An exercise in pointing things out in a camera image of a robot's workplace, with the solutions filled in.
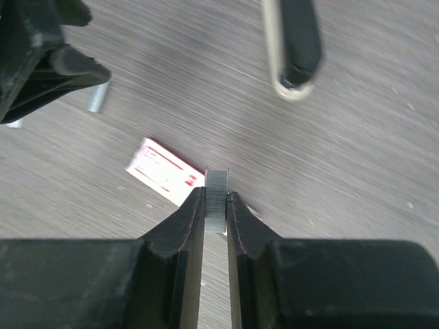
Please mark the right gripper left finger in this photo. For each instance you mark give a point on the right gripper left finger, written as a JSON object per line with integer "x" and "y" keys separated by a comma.
{"x": 149, "y": 282}

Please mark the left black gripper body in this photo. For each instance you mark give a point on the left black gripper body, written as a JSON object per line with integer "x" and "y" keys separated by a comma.
{"x": 38, "y": 66}

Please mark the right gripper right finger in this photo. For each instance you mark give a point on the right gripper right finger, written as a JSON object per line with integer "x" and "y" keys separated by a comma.
{"x": 278, "y": 282}

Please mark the red white staple box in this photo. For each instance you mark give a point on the red white staple box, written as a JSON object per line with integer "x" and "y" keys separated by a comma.
{"x": 164, "y": 172}

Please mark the long staple strip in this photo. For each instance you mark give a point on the long staple strip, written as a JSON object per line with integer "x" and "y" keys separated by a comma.
{"x": 98, "y": 97}
{"x": 216, "y": 192}

